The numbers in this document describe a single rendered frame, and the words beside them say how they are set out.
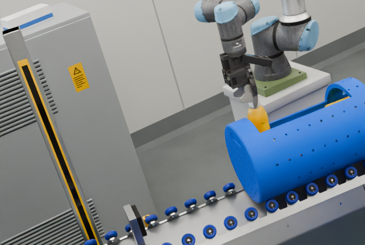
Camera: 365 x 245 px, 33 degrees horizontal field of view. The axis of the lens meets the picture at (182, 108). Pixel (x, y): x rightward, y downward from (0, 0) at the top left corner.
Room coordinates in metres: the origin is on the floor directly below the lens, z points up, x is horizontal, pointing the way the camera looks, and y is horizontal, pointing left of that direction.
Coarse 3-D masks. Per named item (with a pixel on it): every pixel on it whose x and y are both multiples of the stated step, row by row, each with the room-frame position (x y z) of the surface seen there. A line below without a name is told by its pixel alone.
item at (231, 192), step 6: (228, 192) 1.88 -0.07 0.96; (234, 192) 1.90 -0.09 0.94; (210, 198) 1.87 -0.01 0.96; (216, 198) 1.88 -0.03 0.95; (222, 198) 1.90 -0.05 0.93; (204, 204) 1.89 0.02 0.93; (186, 210) 1.87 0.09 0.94; (192, 210) 1.87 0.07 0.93; (168, 216) 1.85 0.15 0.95; (174, 216) 1.84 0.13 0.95; (150, 222) 1.83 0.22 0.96; (156, 222) 1.83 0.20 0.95; (162, 222) 1.85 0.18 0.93; (132, 234) 1.83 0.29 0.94; (114, 240) 1.80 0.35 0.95; (120, 240) 1.82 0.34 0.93
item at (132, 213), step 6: (126, 210) 1.75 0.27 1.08; (132, 210) 1.74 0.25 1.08; (132, 216) 1.70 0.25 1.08; (138, 216) 1.70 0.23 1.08; (132, 222) 1.68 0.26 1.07; (138, 222) 1.69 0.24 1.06; (132, 228) 1.68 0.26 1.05; (138, 228) 1.68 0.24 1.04; (144, 228) 1.70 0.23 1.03; (138, 234) 1.68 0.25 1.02; (144, 234) 1.69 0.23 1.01; (138, 240) 1.68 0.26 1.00
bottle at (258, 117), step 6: (252, 108) 1.87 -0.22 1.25; (258, 108) 1.87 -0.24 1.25; (252, 114) 1.87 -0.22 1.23; (258, 114) 1.86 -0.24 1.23; (264, 114) 1.86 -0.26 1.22; (252, 120) 1.86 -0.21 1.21; (258, 120) 1.85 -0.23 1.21; (264, 120) 1.86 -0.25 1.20; (258, 126) 1.85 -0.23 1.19; (264, 126) 1.86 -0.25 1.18
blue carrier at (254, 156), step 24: (336, 96) 2.01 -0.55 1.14; (360, 96) 1.81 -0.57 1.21; (240, 120) 1.85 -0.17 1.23; (288, 120) 1.99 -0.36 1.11; (312, 120) 1.77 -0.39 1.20; (336, 120) 1.76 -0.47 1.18; (360, 120) 1.76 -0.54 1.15; (240, 144) 1.76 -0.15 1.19; (264, 144) 1.72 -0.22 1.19; (288, 144) 1.72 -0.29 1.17; (312, 144) 1.72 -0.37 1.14; (336, 144) 1.73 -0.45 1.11; (360, 144) 1.74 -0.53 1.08; (240, 168) 1.84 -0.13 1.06; (264, 168) 1.68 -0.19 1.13; (288, 168) 1.69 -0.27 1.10; (312, 168) 1.71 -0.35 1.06; (336, 168) 1.75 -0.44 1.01; (264, 192) 1.68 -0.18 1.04
